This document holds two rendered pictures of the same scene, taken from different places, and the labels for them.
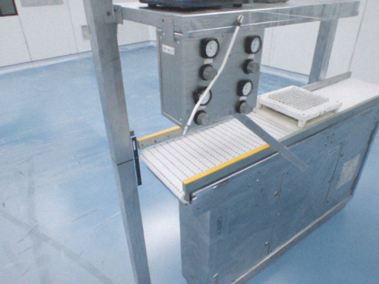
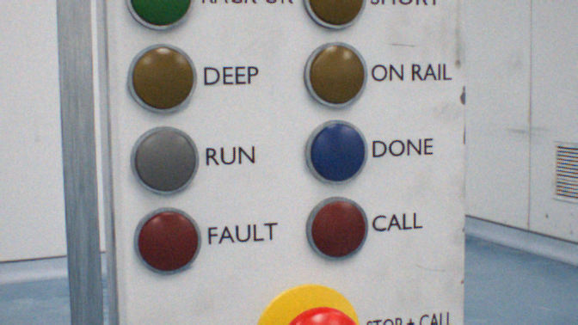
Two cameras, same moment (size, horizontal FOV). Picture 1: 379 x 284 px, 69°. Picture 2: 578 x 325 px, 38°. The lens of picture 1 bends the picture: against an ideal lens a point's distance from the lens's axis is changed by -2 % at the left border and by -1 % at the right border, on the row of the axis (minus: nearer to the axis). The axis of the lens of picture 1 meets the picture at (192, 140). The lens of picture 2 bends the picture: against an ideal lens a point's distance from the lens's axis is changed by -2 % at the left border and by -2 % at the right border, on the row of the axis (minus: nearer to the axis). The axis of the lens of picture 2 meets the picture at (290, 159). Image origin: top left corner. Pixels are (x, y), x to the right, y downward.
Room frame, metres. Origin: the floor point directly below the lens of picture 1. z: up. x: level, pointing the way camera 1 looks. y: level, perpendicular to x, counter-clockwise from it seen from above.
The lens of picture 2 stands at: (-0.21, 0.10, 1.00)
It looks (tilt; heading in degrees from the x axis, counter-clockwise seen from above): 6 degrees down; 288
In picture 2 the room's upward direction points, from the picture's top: 1 degrees counter-clockwise
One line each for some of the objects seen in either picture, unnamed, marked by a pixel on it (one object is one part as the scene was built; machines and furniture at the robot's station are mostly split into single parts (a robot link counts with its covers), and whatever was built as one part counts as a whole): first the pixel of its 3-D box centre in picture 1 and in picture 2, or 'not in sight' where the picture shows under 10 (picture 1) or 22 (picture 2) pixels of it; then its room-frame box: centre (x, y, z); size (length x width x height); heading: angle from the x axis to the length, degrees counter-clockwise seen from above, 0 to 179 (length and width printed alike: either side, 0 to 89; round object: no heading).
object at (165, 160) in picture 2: not in sight; (165, 161); (-0.05, -0.23, 0.96); 0.03 x 0.01 x 0.03; 35
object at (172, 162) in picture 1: (297, 119); not in sight; (1.07, -0.45, 0.79); 1.35 x 0.25 x 0.05; 125
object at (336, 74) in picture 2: not in sight; (337, 74); (-0.11, -0.28, 0.99); 0.03 x 0.01 x 0.03; 35
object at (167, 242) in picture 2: not in sight; (168, 242); (-0.05, -0.23, 0.92); 0.03 x 0.01 x 0.03; 35
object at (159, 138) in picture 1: (272, 100); not in sight; (1.17, -0.36, 0.84); 1.32 x 0.02 x 0.03; 125
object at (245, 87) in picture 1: (245, 88); not in sight; (0.62, -0.13, 1.09); 0.04 x 0.01 x 0.04; 125
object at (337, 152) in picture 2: not in sight; (338, 152); (-0.11, -0.28, 0.96); 0.03 x 0.01 x 0.03; 35
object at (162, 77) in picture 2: not in sight; (162, 78); (-0.05, -0.23, 0.99); 0.03 x 0.01 x 0.03; 35
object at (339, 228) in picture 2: not in sight; (338, 229); (-0.11, -0.28, 0.92); 0.03 x 0.01 x 0.03; 35
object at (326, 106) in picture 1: (297, 101); not in sight; (1.05, -0.43, 0.88); 0.25 x 0.24 x 0.02; 34
